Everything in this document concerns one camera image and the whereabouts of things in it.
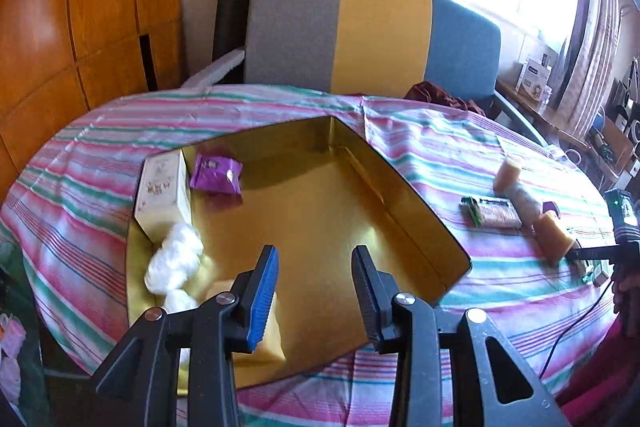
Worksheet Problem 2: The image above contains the green white small packet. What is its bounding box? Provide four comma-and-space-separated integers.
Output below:
579, 258, 610, 286

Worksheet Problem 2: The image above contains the white printed carton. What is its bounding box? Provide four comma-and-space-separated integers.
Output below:
515, 54, 555, 102

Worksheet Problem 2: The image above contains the white cardboard box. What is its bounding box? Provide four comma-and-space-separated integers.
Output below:
134, 150, 193, 242

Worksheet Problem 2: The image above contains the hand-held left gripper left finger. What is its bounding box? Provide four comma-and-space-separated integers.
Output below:
94, 244, 281, 427

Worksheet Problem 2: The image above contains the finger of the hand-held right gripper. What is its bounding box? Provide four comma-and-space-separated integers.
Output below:
569, 246, 616, 263

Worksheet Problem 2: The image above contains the white crinkled wrapper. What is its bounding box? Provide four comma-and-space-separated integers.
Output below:
144, 222, 205, 313

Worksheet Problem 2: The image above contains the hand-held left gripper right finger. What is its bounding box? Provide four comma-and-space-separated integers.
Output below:
351, 245, 571, 427

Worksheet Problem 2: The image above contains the person's right hand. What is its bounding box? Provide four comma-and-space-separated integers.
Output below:
612, 279, 640, 335

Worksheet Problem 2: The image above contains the green glass side table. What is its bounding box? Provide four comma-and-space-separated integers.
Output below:
0, 241, 53, 427

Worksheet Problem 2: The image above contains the dark red cloth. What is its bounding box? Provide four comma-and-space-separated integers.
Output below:
404, 81, 488, 118

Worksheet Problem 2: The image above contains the gold-lined maroon tin box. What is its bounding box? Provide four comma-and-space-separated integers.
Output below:
125, 116, 473, 390

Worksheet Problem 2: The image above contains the wooden desk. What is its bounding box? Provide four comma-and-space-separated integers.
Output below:
495, 77, 621, 188

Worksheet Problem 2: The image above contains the person's right forearm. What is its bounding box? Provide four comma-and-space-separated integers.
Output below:
555, 317, 640, 427

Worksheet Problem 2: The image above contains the wooden wardrobe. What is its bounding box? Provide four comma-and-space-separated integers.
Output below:
0, 0, 188, 202

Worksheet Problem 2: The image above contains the black cable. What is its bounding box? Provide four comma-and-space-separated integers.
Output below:
539, 279, 617, 380

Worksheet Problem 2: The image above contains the grey cylindrical container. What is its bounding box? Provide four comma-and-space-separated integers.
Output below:
505, 184, 543, 228

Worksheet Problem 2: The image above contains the striped tablecloth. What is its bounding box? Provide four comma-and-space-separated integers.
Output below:
0, 84, 640, 427

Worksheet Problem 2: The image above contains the beige striped curtain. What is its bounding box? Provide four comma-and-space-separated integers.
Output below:
555, 0, 626, 138

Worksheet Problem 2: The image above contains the grey yellow blue armchair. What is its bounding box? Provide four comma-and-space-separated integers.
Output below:
182, 0, 551, 148

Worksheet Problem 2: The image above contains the black rolled mat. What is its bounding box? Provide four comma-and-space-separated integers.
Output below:
212, 0, 261, 62

